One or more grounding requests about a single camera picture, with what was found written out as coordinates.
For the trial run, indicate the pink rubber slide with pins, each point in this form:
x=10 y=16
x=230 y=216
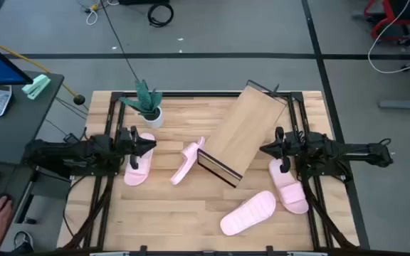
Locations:
x=137 y=176
x=187 y=160
x=247 y=213
x=292 y=195

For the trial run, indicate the mint green stapler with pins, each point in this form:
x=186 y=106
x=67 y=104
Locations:
x=36 y=87

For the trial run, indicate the black metal table frame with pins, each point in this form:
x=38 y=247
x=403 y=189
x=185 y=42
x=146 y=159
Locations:
x=205 y=94

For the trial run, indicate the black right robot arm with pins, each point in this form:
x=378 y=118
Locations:
x=351 y=151

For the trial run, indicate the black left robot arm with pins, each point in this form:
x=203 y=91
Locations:
x=66 y=153

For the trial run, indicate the green snake plant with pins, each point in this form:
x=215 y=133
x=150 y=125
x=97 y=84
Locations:
x=144 y=97

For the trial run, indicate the wooden shelf with black frame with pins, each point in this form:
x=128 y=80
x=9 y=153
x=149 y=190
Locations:
x=244 y=131

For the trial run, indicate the dark grey desk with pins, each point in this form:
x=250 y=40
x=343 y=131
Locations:
x=13 y=135

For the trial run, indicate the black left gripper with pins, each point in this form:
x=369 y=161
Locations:
x=126 y=145

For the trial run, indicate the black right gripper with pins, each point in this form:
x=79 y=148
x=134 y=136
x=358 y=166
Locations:
x=295 y=147

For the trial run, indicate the white plant pot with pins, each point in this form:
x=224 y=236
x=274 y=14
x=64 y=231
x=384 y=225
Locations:
x=154 y=121

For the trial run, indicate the person's shoe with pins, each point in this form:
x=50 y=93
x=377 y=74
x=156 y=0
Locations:
x=23 y=241

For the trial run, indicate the red and black cart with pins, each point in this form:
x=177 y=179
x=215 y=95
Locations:
x=383 y=25

